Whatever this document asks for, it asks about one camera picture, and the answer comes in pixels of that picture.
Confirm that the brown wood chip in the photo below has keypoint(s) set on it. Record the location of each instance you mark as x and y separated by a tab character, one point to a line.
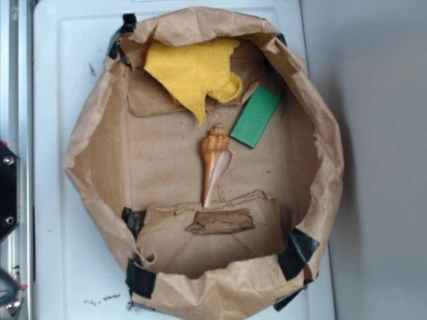
221	222

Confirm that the orange conch seashell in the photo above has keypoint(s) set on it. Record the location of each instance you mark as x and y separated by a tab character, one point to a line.
217	158

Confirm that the green rectangular block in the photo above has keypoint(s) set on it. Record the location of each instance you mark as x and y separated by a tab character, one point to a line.
255	117

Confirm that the brown paper bag bin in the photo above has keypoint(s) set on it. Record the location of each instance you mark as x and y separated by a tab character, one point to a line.
134	157

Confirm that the yellow cloth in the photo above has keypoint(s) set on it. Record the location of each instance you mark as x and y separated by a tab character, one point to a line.
190	73

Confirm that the white plastic tray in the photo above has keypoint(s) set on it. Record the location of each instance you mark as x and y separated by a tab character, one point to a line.
76	275

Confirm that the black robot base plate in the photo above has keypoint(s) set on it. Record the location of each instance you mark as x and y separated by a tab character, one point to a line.
10	191

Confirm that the aluminium frame rail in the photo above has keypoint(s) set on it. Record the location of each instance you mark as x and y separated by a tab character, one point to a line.
17	251

